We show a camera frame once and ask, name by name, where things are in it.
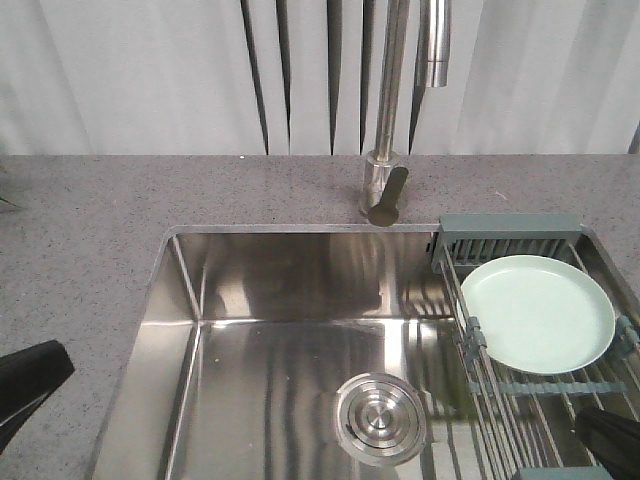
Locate round steel sink drain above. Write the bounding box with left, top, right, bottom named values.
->
left=332, top=372, right=427, bottom=467

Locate chrome kitchen faucet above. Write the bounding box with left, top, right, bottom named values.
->
left=359, top=1, right=452, bottom=227

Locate light green round plate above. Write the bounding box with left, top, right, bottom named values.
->
left=461, top=255, right=616, bottom=375

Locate white pleated curtain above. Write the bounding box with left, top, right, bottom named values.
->
left=1, top=1, right=639, bottom=155

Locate stainless steel sink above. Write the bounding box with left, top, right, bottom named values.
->
left=90, top=225, right=491, bottom=479

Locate green spider plant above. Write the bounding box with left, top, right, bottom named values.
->
left=0, top=197, right=20, bottom=213

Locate grey metal dish rack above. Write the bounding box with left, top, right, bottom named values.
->
left=431, top=213, right=639, bottom=479

